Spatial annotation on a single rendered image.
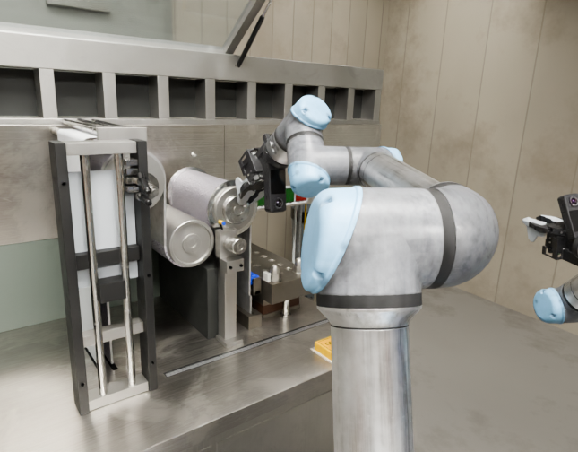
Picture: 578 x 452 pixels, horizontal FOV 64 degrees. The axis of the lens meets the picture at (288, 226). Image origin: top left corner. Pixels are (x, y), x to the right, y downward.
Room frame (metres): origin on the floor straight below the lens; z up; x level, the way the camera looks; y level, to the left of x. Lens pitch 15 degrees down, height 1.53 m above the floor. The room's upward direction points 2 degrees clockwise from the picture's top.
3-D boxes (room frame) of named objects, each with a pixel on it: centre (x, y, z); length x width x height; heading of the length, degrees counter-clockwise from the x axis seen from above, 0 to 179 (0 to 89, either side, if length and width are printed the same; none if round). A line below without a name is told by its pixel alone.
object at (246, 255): (1.29, 0.17, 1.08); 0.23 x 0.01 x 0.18; 38
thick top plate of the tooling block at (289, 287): (1.38, 0.10, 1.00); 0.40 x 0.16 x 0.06; 38
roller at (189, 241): (1.17, 0.31, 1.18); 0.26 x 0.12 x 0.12; 38
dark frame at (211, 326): (1.25, 0.27, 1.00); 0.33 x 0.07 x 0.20; 38
